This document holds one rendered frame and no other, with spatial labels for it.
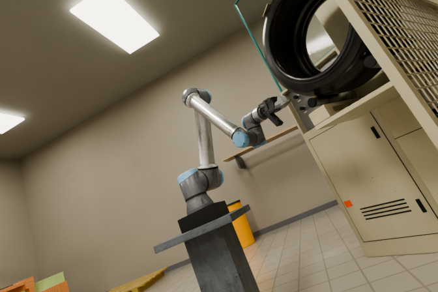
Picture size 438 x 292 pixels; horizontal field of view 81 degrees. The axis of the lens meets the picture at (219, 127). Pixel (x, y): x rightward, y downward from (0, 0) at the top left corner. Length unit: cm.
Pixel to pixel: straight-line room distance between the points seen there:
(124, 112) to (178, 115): 134
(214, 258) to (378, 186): 106
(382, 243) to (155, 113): 460
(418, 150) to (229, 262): 111
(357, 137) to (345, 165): 21
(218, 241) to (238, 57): 412
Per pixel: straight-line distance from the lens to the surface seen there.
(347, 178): 192
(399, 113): 145
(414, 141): 145
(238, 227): 420
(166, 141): 533
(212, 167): 183
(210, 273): 169
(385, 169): 180
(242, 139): 143
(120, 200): 588
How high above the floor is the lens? 64
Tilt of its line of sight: 16 degrees up
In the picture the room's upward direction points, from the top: 23 degrees counter-clockwise
